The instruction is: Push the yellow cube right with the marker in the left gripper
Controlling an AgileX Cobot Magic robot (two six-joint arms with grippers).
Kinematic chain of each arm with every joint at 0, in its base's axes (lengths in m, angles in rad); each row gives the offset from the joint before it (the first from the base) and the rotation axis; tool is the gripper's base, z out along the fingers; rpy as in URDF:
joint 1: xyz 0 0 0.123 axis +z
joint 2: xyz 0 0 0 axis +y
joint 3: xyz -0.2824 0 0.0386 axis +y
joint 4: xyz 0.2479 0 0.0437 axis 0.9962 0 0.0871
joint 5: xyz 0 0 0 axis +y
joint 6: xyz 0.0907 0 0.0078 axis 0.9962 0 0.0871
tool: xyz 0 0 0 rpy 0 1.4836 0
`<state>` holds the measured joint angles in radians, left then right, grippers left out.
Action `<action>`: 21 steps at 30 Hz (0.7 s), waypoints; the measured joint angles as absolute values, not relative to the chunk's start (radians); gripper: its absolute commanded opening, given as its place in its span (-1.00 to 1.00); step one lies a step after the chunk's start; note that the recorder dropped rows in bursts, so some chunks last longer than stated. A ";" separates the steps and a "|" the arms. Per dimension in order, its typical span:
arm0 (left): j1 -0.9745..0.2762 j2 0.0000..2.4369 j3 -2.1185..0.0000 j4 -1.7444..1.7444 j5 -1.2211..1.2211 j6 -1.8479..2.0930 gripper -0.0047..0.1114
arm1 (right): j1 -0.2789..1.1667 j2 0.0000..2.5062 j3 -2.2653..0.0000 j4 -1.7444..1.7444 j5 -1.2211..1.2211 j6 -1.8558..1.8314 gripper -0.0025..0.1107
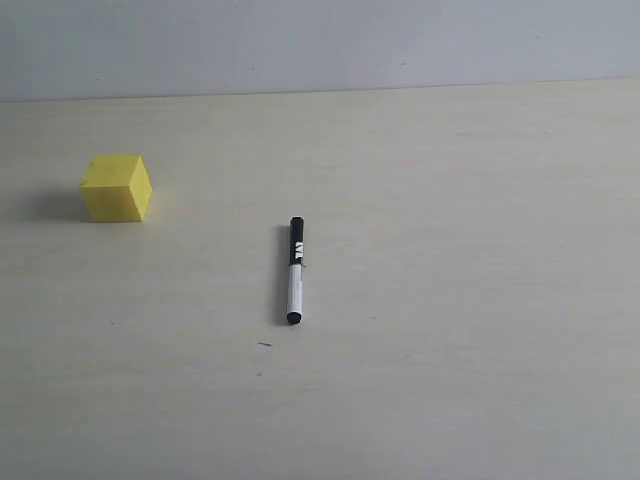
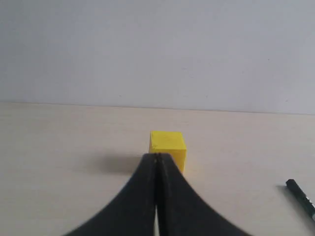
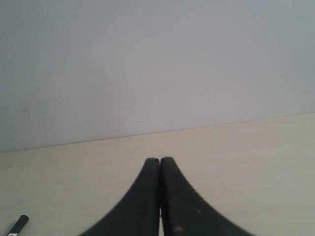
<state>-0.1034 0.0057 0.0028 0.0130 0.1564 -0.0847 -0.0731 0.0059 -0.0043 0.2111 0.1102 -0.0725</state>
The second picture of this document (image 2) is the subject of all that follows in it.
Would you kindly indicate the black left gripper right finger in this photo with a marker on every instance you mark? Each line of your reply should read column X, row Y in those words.
column 181, row 211

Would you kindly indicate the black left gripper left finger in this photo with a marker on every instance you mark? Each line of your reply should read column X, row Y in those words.
column 132, row 211

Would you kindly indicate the yellow cube block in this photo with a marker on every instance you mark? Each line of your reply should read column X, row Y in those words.
column 170, row 142

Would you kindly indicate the black and white marker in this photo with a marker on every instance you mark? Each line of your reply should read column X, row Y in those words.
column 303, row 200

